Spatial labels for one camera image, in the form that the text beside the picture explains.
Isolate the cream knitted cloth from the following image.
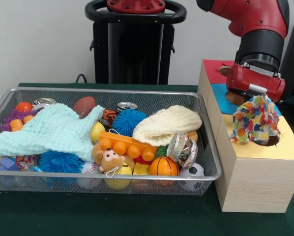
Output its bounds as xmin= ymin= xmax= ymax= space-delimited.
xmin=132 ymin=105 xmax=203 ymax=147

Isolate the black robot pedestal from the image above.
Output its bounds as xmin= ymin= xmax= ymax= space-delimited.
xmin=85 ymin=0 xmax=187 ymax=86

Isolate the black cable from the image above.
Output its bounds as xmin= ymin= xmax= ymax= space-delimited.
xmin=75 ymin=73 xmax=88 ymax=84

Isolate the orange toy building brick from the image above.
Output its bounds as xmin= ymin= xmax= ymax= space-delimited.
xmin=98 ymin=131 xmax=158 ymax=162

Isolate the orange toy basketball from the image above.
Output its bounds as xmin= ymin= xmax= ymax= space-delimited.
xmin=149 ymin=156 xmax=179 ymax=177

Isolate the large blue spiky ball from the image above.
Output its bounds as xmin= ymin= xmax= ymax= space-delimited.
xmin=38 ymin=150 xmax=85 ymax=174

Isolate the brown plush monkey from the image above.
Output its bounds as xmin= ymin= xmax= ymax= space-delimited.
xmin=92 ymin=144 xmax=126 ymax=177

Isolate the toy soccer ball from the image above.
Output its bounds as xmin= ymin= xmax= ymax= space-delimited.
xmin=179 ymin=163 xmax=206 ymax=192

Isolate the light blue knitted cloth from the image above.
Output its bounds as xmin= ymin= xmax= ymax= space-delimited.
xmin=0 ymin=103 xmax=105 ymax=163

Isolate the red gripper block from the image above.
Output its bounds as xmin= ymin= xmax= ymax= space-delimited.
xmin=226 ymin=63 xmax=286 ymax=102

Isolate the shallow metal mesh bin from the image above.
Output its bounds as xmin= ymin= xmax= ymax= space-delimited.
xmin=0 ymin=86 xmax=223 ymax=197

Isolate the brown toy football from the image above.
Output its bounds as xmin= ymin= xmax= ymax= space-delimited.
xmin=72 ymin=96 xmax=96 ymax=118

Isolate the wooden box with three holes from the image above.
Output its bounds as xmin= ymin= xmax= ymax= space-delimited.
xmin=197 ymin=59 xmax=294 ymax=213

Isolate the small blue spiky ball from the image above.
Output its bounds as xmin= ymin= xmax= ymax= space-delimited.
xmin=112 ymin=109 xmax=147 ymax=137

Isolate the colourful confetti paper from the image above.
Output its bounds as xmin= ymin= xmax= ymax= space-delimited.
xmin=228 ymin=94 xmax=282 ymax=146

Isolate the dark green table cloth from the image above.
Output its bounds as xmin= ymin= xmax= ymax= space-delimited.
xmin=0 ymin=83 xmax=294 ymax=236

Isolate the crushed silver foil can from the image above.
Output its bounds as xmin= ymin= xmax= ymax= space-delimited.
xmin=166 ymin=132 xmax=199 ymax=170

